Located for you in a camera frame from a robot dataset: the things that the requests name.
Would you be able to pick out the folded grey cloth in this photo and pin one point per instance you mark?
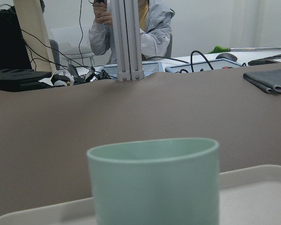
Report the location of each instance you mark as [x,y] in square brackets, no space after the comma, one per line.
[267,81]

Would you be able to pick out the black stepped holder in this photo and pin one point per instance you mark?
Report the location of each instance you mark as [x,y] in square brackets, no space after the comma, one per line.
[16,80]

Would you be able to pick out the black keyboard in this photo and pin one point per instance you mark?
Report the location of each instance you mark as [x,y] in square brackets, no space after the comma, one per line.
[266,60]

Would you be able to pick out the person in black jacket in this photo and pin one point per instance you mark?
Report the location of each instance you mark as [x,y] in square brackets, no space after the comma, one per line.
[13,52]

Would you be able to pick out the mint green cup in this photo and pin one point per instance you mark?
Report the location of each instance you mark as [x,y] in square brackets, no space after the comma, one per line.
[156,182]

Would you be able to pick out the black computer mouse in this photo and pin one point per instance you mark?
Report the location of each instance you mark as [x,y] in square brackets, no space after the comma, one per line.
[227,55]

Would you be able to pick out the white chair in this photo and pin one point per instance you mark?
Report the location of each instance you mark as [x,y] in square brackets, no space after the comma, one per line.
[73,43]

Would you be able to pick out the aluminium frame post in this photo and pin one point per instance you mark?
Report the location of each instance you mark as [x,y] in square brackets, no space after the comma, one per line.
[126,28]

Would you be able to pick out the cream rabbit tray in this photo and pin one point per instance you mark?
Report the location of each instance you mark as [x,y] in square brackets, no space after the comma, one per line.
[250,196]

